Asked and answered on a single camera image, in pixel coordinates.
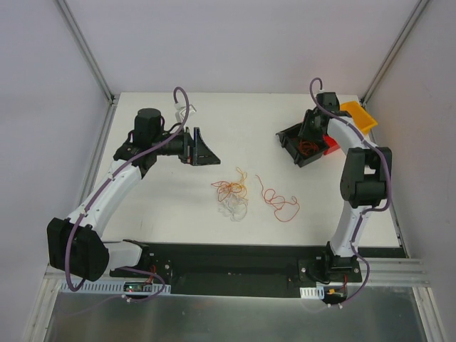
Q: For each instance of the aluminium frame post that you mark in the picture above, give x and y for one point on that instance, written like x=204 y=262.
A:
x=410 y=23
x=84 y=49

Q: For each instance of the yellow plastic bin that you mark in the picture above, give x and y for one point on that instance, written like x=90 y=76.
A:
x=363 y=120

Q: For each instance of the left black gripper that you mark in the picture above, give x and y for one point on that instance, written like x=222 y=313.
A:
x=189 y=146

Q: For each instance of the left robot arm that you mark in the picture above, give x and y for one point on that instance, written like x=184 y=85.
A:
x=75 y=243

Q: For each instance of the white cable duct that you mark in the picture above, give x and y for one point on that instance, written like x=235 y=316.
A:
x=129 y=288
x=315 y=293

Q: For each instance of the left white cable duct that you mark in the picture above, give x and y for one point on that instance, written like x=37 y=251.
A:
x=129 y=288

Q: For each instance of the right aluminium frame post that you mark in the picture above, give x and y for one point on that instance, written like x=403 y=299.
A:
x=410 y=23

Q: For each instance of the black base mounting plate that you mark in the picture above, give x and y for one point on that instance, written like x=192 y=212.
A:
x=243 y=270

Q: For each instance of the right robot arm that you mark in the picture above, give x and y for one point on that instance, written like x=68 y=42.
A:
x=365 y=182

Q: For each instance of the black plastic bin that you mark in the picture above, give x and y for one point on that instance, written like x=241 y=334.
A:
x=302 y=152

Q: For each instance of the right white cable duct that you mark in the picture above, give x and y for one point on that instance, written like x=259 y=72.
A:
x=315 y=293

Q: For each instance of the red plastic bin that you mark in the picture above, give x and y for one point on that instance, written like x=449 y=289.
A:
x=330 y=145

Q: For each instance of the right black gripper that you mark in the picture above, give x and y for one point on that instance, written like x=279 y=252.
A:
x=310 y=125

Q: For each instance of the left aluminium frame post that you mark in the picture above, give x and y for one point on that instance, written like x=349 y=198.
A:
x=84 y=49

